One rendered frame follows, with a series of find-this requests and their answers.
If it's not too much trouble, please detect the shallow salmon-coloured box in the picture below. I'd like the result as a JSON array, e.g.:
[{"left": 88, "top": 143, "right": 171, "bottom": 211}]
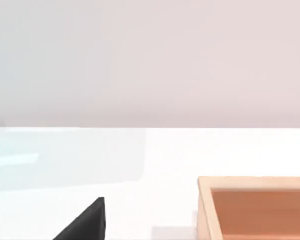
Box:
[{"left": 197, "top": 175, "right": 300, "bottom": 240}]

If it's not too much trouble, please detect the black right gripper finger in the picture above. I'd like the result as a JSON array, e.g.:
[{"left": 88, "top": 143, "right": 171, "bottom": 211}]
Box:
[{"left": 52, "top": 196, "right": 106, "bottom": 240}]

